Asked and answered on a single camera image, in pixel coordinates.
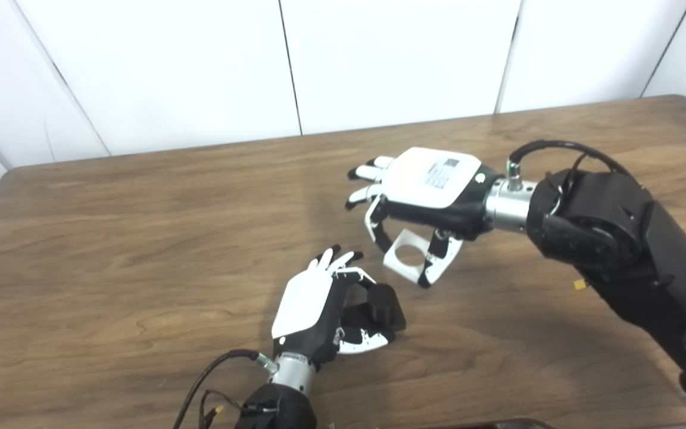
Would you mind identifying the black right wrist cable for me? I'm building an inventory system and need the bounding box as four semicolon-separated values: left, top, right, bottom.
507;140;632;191

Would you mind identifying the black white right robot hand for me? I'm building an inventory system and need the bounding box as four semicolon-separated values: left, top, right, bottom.
345;147;501;289

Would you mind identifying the white square piece with hole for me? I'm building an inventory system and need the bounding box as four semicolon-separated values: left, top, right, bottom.
383;229;439;281

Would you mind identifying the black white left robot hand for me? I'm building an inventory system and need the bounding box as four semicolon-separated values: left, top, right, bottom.
272;244;396;369

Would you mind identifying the thin left wire yellow connector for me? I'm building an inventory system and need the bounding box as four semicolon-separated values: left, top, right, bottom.
199;390;244;429

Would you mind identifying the black peg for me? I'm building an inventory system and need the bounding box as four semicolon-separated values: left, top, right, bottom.
343;283;407;343

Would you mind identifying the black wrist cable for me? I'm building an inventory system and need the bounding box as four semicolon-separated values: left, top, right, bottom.
172;349;277;429
507;140;632;191

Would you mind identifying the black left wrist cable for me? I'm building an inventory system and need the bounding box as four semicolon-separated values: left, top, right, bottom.
172;349;277;429

